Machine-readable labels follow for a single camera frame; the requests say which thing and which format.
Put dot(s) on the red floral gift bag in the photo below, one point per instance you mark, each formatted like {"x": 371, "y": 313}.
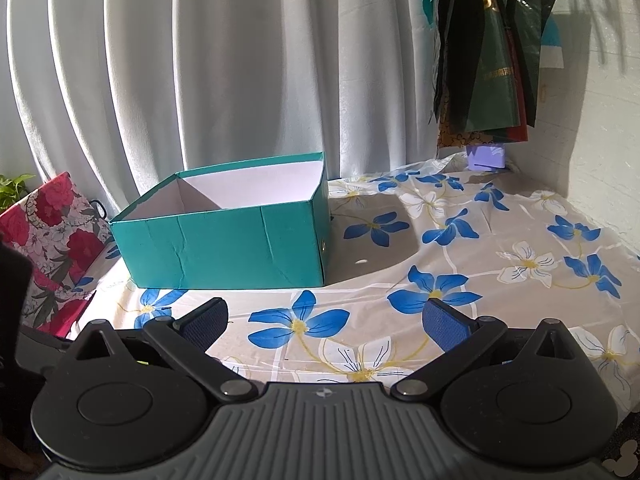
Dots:
{"x": 62, "y": 234}

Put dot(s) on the white curtain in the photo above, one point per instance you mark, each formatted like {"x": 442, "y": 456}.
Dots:
{"x": 122, "y": 93}

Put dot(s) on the green plant leaves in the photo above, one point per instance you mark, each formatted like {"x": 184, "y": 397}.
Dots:
{"x": 12, "y": 190}

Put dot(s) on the small purple box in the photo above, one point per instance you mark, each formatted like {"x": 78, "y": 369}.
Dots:
{"x": 486, "y": 157}

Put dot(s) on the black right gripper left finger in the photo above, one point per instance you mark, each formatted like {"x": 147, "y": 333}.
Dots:
{"x": 183, "y": 344}

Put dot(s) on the blue floral tablecloth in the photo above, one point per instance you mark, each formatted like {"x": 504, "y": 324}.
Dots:
{"x": 485, "y": 244}

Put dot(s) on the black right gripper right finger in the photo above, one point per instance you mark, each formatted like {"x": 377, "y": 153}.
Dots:
{"x": 463, "y": 341}

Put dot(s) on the dark green hanging bag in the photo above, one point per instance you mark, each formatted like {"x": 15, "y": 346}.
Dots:
{"x": 486, "y": 73}

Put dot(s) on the teal cardboard box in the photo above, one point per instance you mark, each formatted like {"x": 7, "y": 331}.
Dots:
{"x": 257, "y": 224}

